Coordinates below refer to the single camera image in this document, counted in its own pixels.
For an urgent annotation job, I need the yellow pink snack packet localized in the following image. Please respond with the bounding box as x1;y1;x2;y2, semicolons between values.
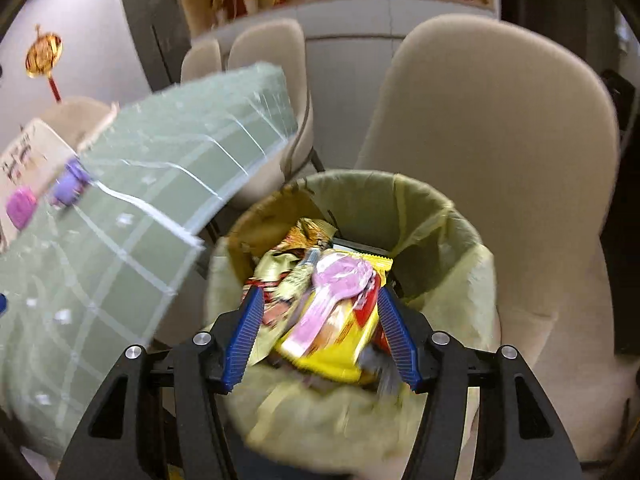
274;249;393;384

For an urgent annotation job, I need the beige chair far middle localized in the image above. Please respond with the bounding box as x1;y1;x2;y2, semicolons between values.
227;18;314;209

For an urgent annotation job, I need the wooden shelf cabinet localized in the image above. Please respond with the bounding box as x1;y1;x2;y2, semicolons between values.
179;0;500;171

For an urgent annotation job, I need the purple square toy box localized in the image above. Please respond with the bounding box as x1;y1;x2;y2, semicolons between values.
6;188;38;231

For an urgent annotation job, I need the beige chair far left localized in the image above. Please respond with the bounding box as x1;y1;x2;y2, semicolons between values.
180;39;222;84

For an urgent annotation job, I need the yellow trash bag bin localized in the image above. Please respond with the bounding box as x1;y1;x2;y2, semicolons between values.
205;170;500;478

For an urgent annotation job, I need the pink plastic wrapper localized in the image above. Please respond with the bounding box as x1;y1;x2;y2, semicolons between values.
282;252;373;358

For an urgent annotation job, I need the green checked tablecloth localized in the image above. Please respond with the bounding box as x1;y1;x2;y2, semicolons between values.
1;64;295;460

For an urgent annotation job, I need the gold red wall ornament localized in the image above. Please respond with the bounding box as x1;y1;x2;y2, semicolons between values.
25;24;63;103

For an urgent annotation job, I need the beige chair beside bin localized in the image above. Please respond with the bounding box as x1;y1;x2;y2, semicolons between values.
358;14;624;460

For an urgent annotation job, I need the gold red snack packet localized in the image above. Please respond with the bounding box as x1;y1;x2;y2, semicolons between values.
243;218;337;366

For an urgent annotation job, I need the purple toy basket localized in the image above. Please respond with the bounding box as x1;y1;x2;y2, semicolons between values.
50;157;92;207

